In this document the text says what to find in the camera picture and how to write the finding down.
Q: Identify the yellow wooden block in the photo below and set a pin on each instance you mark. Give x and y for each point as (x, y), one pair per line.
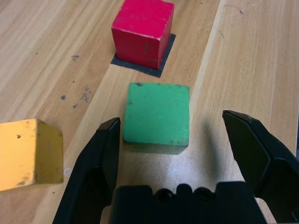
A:
(25, 154)

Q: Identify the black square pad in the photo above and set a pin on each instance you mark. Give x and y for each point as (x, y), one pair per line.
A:
(169, 53)

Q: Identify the green wooden block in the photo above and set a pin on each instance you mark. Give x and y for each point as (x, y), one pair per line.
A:
(156, 114)

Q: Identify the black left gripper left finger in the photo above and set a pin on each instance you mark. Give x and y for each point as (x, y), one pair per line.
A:
(93, 168)

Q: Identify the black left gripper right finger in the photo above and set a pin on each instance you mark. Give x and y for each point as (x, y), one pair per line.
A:
(254, 154)

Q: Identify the red wooden block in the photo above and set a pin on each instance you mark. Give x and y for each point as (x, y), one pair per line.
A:
(142, 32)

